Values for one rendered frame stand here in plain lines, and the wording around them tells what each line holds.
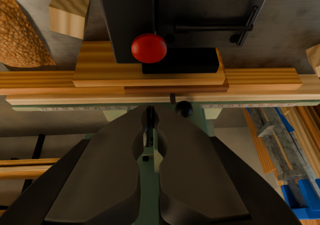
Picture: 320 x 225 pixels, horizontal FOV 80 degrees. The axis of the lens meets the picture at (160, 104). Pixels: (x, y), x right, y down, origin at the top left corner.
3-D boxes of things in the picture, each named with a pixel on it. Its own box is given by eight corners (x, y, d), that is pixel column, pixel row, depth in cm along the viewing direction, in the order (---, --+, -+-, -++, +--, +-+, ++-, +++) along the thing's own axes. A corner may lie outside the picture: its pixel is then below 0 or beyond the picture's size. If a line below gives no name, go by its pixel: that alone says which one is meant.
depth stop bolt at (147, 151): (153, 110, 39) (154, 158, 34) (153, 115, 40) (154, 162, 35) (142, 110, 39) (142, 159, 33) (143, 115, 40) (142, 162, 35)
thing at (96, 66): (215, 39, 31) (225, 78, 27) (213, 46, 32) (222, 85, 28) (82, 40, 30) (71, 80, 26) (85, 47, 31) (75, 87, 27)
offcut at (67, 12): (87, 21, 27) (83, 39, 25) (57, 12, 26) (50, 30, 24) (90, -1, 25) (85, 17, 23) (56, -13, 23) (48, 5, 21)
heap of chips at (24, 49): (11, -6, 24) (2, 7, 22) (56, 64, 34) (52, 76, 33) (-60, -6, 24) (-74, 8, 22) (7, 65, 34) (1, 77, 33)
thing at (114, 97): (316, 73, 39) (328, 94, 36) (310, 79, 41) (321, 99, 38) (14, 77, 37) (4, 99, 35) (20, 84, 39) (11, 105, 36)
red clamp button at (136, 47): (167, 30, 15) (167, 39, 15) (165, 57, 18) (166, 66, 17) (129, 30, 15) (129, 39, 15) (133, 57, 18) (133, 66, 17)
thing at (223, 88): (223, 62, 35) (229, 86, 32) (220, 68, 37) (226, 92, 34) (125, 63, 35) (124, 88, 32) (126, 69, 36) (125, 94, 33)
